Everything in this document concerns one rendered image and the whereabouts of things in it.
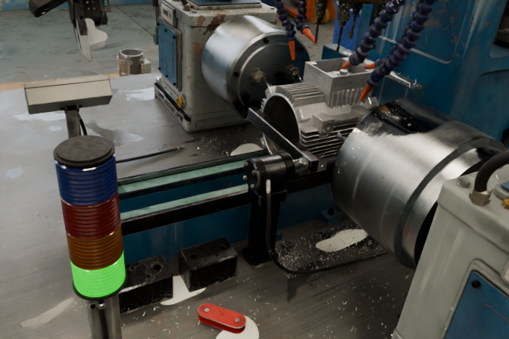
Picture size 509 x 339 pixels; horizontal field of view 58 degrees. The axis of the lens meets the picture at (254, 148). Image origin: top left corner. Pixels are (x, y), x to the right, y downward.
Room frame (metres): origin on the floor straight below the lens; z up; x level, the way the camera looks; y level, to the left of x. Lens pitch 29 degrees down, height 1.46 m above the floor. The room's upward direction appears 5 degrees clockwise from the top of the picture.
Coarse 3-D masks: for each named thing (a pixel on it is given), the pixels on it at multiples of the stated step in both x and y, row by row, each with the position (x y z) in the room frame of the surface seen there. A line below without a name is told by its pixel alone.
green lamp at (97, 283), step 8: (72, 264) 0.39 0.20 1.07; (112, 264) 0.39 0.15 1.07; (120, 264) 0.40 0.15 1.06; (72, 272) 0.39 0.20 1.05; (80, 272) 0.38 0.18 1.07; (88, 272) 0.38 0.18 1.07; (96, 272) 0.38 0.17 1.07; (104, 272) 0.38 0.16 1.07; (112, 272) 0.39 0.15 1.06; (120, 272) 0.40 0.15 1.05; (80, 280) 0.38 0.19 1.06; (88, 280) 0.38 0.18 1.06; (96, 280) 0.38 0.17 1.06; (104, 280) 0.38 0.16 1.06; (112, 280) 0.39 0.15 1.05; (120, 280) 0.40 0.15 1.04; (80, 288) 0.38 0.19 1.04; (88, 288) 0.38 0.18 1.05; (96, 288) 0.38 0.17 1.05; (104, 288) 0.38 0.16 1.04; (112, 288) 0.39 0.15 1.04; (88, 296) 0.38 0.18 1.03; (96, 296) 0.38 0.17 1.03
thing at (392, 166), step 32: (384, 128) 0.68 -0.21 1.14; (416, 128) 0.66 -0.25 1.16; (448, 128) 0.65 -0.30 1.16; (352, 160) 0.66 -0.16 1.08; (384, 160) 0.62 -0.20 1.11; (416, 160) 0.60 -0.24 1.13; (448, 160) 0.58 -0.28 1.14; (480, 160) 0.58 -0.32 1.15; (352, 192) 0.64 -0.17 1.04; (384, 192) 0.59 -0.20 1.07; (416, 192) 0.56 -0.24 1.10; (384, 224) 0.57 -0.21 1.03; (416, 224) 0.54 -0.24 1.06; (416, 256) 0.54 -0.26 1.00
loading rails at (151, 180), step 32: (224, 160) 0.89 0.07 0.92; (128, 192) 0.75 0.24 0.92; (160, 192) 0.78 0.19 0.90; (192, 192) 0.82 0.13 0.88; (224, 192) 0.78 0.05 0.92; (288, 192) 0.82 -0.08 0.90; (320, 192) 0.87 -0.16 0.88; (128, 224) 0.65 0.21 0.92; (160, 224) 0.68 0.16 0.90; (192, 224) 0.71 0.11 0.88; (224, 224) 0.75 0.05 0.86; (288, 224) 0.83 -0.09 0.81; (128, 256) 0.65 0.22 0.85
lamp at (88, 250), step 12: (120, 228) 0.41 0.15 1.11; (72, 240) 0.38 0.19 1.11; (84, 240) 0.38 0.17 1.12; (96, 240) 0.38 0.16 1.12; (108, 240) 0.39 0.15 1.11; (120, 240) 0.41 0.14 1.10; (72, 252) 0.38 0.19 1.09; (84, 252) 0.38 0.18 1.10; (96, 252) 0.38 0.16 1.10; (108, 252) 0.39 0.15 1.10; (120, 252) 0.40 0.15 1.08; (84, 264) 0.38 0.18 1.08; (96, 264) 0.38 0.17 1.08; (108, 264) 0.39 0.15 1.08
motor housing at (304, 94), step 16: (272, 96) 0.93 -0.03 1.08; (288, 96) 0.88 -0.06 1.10; (304, 96) 0.88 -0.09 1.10; (320, 96) 0.89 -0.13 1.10; (272, 112) 0.96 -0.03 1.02; (288, 112) 0.99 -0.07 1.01; (320, 112) 0.87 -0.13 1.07; (336, 112) 0.89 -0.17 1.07; (288, 128) 0.98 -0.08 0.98; (304, 128) 0.83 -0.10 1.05; (336, 128) 0.86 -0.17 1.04; (352, 128) 0.87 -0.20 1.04; (272, 144) 0.93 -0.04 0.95; (304, 144) 0.82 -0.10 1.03; (320, 144) 0.84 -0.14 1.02; (336, 144) 0.86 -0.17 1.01
